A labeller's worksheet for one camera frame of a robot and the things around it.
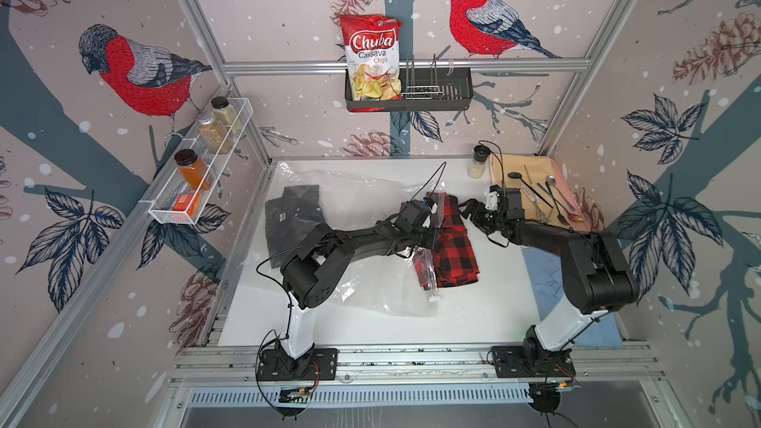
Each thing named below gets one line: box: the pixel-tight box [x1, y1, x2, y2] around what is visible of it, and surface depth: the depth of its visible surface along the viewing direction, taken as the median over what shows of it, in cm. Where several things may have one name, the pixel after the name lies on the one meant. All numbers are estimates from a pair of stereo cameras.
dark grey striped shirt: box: [264, 184, 326, 269], surface depth 103 cm
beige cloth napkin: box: [489, 153, 579, 224], surface depth 112 cm
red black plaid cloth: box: [413, 192, 480, 288], surface depth 91 cm
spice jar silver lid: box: [197, 110, 232, 155], surface depth 77 cm
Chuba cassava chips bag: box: [338, 13, 403, 102], surface depth 84 cm
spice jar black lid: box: [211, 96, 243, 134], surface depth 82 cm
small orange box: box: [172, 192, 202, 218], surface depth 68 cm
